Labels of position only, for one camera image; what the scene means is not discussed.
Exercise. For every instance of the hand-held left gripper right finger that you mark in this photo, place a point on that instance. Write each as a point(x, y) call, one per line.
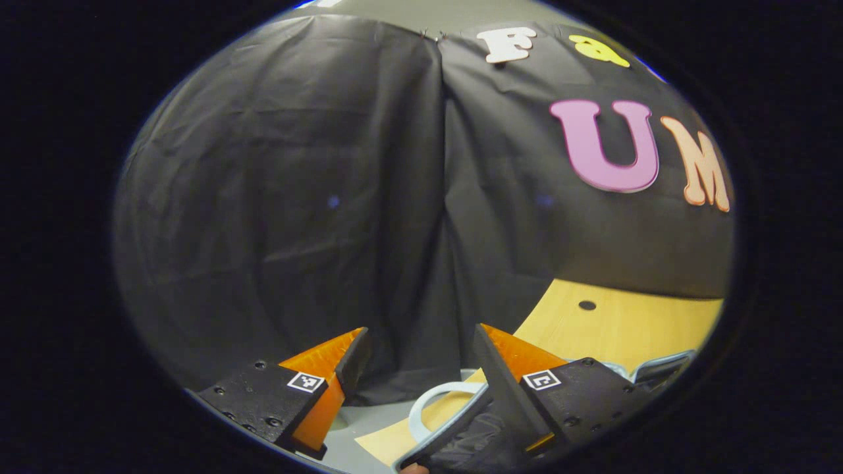
point(504, 395)

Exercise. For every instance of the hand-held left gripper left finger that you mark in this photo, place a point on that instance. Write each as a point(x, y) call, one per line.
point(352, 368)

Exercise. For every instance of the light blue suitcase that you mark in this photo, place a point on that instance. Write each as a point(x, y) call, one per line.
point(474, 438)

